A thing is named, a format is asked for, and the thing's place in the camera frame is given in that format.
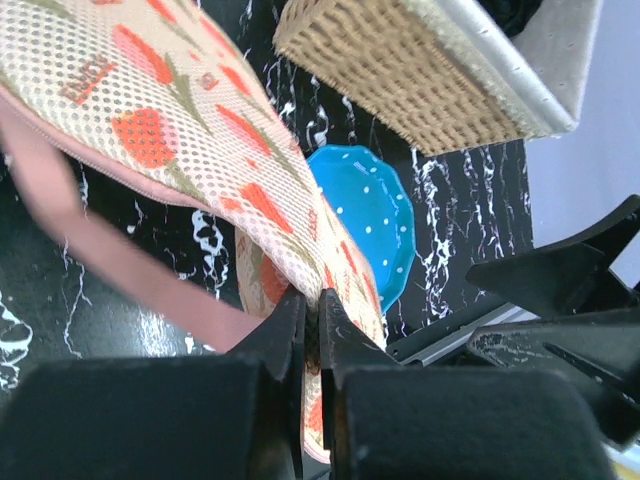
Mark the red and black bra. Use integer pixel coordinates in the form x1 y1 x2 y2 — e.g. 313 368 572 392
491 0 542 38

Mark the wicker basket with liner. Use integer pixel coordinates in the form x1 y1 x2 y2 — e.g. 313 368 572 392
273 1 602 156

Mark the floral mesh laundry bag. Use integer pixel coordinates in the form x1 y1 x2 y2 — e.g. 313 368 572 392
0 0 389 464

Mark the blue polka dot plate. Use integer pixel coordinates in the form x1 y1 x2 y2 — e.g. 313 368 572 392
308 145 416 312

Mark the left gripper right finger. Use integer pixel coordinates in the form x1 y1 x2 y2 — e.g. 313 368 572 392
319 289 399 479

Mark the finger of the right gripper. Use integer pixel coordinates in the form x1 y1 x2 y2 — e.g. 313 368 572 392
467 307 639 400
466 195 639 318

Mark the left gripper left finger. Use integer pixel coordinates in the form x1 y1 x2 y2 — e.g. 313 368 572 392
224 288 306 479

